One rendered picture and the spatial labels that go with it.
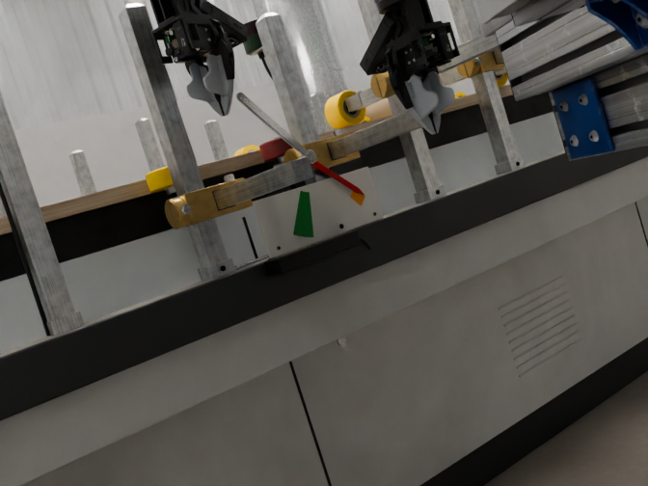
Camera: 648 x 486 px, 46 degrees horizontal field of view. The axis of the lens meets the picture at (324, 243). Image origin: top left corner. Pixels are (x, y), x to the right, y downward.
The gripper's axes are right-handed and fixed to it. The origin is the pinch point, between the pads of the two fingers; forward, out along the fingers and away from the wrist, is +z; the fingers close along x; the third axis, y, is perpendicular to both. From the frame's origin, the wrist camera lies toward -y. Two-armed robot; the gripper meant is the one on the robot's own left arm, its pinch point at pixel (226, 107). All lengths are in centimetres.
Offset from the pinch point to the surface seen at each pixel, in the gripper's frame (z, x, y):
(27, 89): -186, -624, -446
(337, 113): 2, -12, -51
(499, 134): 17, 17, -65
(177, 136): 1.9, -8.1, 3.9
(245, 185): 12.9, 3.4, 5.4
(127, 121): -130, -597, -544
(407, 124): 11.3, 22.2, -14.4
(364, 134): 10.2, 12.2, -18.0
